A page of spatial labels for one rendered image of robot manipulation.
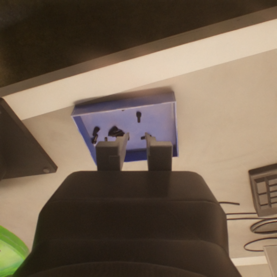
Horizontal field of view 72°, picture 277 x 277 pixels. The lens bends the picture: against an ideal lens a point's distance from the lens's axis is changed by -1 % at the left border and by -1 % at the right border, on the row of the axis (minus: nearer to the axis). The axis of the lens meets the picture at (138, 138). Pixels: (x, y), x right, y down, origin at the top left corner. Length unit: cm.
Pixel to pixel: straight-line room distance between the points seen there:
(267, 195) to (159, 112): 28
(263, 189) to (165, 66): 29
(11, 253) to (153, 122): 23
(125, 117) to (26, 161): 19
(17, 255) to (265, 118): 36
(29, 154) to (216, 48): 30
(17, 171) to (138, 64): 28
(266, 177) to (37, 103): 38
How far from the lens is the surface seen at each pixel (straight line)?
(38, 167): 37
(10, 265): 32
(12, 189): 49
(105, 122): 27
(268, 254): 61
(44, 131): 32
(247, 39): 25
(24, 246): 30
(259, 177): 40
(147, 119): 27
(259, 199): 45
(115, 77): 24
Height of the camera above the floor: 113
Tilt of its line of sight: 47 degrees down
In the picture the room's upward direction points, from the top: 179 degrees counter-clockwise
